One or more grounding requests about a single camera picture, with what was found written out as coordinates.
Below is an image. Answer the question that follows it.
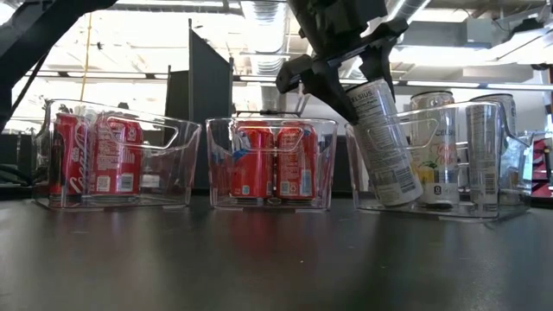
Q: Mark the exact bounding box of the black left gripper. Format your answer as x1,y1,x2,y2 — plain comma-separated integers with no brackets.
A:
276,0,410,124

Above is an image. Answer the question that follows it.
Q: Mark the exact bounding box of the white Celsius can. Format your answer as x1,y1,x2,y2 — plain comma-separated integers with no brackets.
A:
409,89,460,207
465,92,518,207
345,77,425,207

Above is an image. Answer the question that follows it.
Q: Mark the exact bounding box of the orange Fanta can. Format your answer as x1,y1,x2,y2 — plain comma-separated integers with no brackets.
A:
230,124,277,200
275,124,320,200

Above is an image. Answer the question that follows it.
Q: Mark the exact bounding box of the red Coca-Cola can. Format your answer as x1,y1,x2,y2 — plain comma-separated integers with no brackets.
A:
48,111,91,198
89,112,144,196

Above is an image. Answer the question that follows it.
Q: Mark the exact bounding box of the black horizontal bar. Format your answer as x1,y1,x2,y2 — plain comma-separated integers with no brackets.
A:
235,110,302,119

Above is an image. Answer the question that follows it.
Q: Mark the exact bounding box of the long ceiling light fixture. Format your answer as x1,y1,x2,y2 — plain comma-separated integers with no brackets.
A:
232,75,553,92
23,70,169,81

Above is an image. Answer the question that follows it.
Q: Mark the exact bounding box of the clear plastic storage bin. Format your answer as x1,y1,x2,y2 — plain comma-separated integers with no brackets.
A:
206,116,340,213
32,98,203,212
344,99,536,224

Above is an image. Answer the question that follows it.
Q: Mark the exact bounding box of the black partition panel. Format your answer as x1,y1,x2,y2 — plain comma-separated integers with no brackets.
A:
166,19,234,191

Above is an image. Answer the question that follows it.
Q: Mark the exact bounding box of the red and black equipment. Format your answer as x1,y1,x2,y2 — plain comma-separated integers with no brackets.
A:
533,136,553,199

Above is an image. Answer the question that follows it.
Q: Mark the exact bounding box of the ribbed flexible air duct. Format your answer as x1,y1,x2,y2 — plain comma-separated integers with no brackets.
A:
239,0,290,112

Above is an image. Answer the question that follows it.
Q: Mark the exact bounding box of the yellow hanging cord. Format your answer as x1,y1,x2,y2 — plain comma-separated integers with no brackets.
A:
79,11,94,103

